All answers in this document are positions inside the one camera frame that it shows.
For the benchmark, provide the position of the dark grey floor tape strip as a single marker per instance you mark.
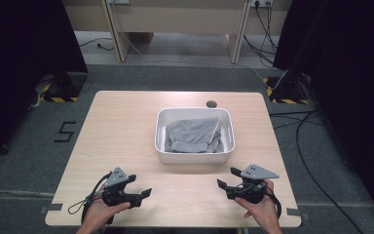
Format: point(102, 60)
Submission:
point(298, 214)
point(50, 208)

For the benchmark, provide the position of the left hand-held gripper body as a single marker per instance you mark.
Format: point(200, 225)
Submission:
point(117, 191)

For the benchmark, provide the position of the black stand base striped tape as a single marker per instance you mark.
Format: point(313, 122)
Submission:
point(285, 92)
point(68, 87)

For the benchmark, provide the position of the beige wooden desk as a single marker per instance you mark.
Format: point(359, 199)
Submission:
point(181, 19)

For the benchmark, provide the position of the black curtain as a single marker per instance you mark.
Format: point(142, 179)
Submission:
point(19, 65)
point(347, 81)

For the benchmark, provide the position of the white plastic bin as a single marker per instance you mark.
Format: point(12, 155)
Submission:
point(194, 157)

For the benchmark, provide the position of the white wall socket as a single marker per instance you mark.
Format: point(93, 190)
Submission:
point(261, 2)

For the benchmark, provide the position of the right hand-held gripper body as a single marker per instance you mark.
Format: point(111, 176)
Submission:
point(254, 187)

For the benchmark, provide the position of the grey pants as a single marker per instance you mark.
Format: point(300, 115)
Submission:
point(191, 135)

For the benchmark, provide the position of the person's right hand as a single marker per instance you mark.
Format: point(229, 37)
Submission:
point(263, 211)

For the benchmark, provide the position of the person's left hand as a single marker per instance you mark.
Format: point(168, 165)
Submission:
point(104, 213)

